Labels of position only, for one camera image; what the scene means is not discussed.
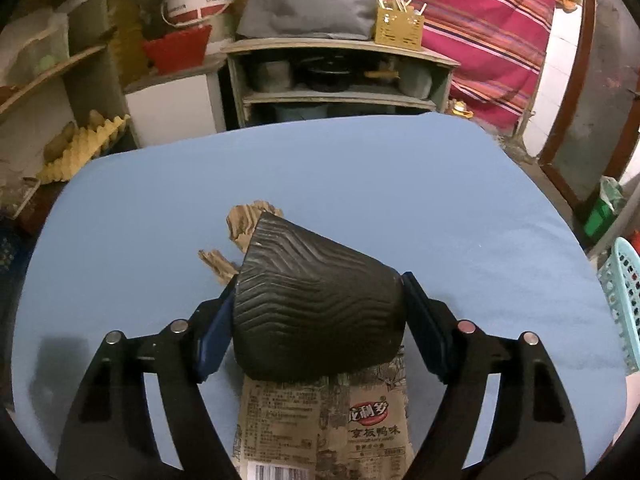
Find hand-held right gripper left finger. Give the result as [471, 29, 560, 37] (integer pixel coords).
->
[55, 277, 241, 480]

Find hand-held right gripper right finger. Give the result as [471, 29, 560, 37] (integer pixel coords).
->
[400, 272, 587, 480]

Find teal plastic basket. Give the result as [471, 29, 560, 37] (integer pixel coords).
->
[597, 236, 640, 376]

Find small brown corrugated paper scrap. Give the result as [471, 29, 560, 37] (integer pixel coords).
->
[197, 249, 240, 288]

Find brown printed snack packet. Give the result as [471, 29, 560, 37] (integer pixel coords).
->
[235, 345, 416, 480]

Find green plastic bag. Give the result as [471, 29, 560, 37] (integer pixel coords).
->
[582, 176, 626, 241]

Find yellow paper egg tray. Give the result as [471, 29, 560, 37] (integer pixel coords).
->
[37, 114, 132, 184]

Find white cabinet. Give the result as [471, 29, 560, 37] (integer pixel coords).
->
[124, 57, 228, 148]

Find grey container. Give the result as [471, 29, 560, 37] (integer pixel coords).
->
[400, 60, 433, 98]

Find black cooking pot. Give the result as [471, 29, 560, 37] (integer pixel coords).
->
[295, 57, 353, 93]

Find grey metal pot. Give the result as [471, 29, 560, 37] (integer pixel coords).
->
[255, 60, 293, 92]

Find wooden corner shelf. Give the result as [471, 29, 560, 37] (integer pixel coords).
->
[0, 0, 131, 181]

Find low wooden cabinet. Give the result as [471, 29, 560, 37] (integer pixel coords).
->
[220, 37, 462, 128]

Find yellow chopstick holder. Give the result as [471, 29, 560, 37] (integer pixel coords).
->
[374, 0, 427, 52]

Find red plastic basin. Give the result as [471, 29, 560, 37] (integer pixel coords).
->
[141, 24, 213, 72]

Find pink striped cloth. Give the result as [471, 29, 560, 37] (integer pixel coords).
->
[350, 0, 558, 131]

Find clear plastic container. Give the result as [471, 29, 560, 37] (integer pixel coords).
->
[15, 10, 71, 83]

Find grey fabric bag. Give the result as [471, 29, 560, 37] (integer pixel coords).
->
[235, 0, 382, 42]

